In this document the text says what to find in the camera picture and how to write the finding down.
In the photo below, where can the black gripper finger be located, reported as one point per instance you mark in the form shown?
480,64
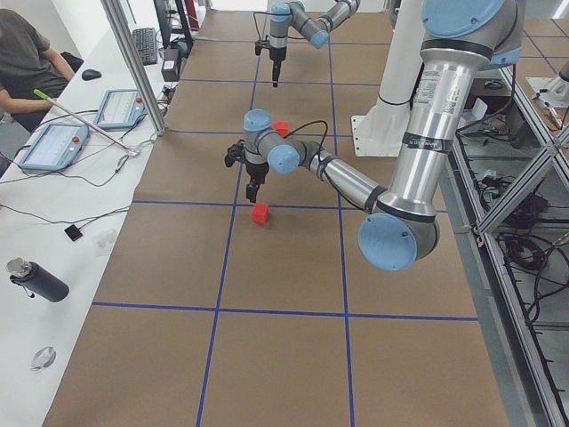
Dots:
251,191

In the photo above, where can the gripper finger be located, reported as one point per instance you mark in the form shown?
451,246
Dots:
276,70

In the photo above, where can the red cube block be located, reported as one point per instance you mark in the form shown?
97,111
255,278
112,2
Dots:
260,213
281,127

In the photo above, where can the black power adapter box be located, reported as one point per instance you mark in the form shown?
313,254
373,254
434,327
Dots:
170,68

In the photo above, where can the metal rod green tip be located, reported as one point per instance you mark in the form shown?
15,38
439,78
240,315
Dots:
131,151

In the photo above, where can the black keyboard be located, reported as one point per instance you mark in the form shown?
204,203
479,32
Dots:
144,40

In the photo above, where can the blue teach pendant far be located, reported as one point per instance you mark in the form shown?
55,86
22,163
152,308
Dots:
119,110

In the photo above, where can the blue teach pendant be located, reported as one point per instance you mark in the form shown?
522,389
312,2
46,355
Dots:
119,110
55,148

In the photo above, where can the small black square pad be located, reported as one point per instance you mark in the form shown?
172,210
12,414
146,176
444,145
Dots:
73,232

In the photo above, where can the black computer mouse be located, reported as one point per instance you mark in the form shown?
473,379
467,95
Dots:
90,74

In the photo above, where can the blue teach pendant near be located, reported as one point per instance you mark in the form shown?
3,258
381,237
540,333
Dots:
55,148

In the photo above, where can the black water bottle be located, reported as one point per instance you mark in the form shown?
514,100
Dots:
36,280

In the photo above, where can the seated person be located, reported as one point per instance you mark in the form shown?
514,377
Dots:
28,62

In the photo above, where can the white column pedestal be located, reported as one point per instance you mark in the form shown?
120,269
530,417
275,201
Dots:
379,133

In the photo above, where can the aluminium frame post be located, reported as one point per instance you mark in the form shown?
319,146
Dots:
122,33

